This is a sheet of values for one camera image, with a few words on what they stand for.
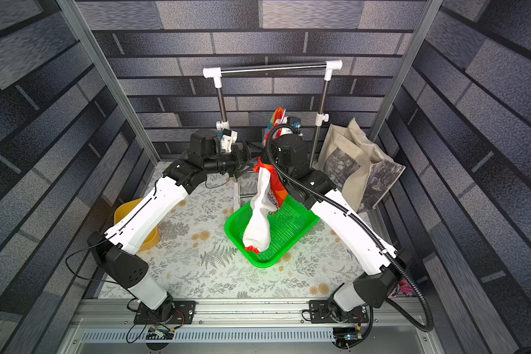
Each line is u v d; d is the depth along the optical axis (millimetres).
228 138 664
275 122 720
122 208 947
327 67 669
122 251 428
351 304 569
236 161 616
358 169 897
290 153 465
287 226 950
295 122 546
